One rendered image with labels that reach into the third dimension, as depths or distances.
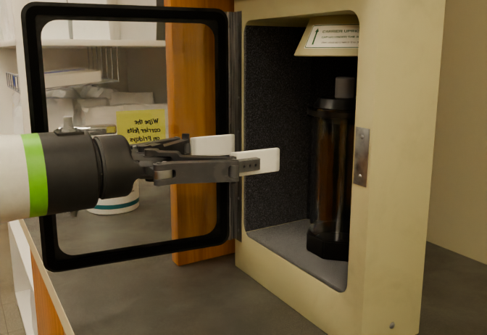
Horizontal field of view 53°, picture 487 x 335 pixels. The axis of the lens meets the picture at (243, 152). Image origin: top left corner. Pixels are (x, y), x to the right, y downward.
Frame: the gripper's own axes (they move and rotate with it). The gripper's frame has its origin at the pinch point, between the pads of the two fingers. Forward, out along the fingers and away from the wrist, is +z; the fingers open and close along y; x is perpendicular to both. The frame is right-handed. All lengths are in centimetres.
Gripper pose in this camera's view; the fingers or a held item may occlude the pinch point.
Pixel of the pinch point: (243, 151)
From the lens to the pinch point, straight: 66.7
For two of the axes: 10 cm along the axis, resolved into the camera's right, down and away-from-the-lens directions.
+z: 8.6, -0.9, 4.9
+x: -0.1, 9.8, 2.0
